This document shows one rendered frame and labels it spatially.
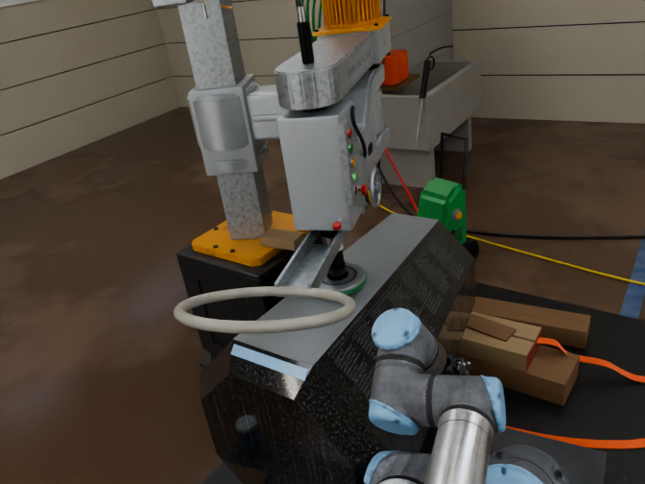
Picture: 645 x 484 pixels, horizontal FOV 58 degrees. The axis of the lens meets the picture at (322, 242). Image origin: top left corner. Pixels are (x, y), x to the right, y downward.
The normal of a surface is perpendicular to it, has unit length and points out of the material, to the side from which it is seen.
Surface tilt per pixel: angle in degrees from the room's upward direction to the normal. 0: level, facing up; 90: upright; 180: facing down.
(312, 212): 90
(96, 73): 90
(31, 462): 0
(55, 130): 90
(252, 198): 90
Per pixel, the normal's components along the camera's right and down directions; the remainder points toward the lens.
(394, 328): -0.50, -0.61
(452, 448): -0.28, -0.87
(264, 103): -0.24, 0.48
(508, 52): -0.53, 0.45
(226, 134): 0.04, 0.45
